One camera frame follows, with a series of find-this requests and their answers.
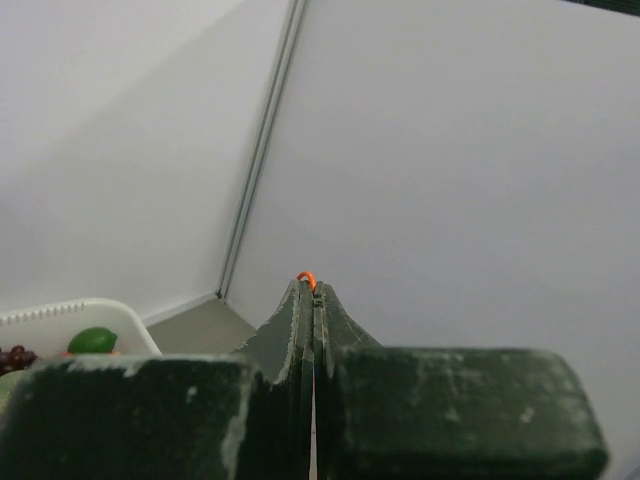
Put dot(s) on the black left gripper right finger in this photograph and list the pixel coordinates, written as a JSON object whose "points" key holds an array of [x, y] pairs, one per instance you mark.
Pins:
{"points": [[387, 412]]}

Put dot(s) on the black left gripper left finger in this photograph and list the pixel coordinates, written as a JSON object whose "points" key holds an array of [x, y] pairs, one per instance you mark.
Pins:
{"points": [[242, 415]]}

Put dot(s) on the green mango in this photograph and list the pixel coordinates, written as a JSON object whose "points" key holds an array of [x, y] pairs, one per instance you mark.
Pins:
{"points": [[94, 340]]}

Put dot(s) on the white plastic basket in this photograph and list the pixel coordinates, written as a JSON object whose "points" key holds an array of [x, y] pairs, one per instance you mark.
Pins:
{"points": [[48, 329]]}

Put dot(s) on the red grape bunch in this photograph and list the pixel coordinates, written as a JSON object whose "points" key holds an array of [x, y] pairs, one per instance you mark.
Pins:
{"points": [[16, 359]]}

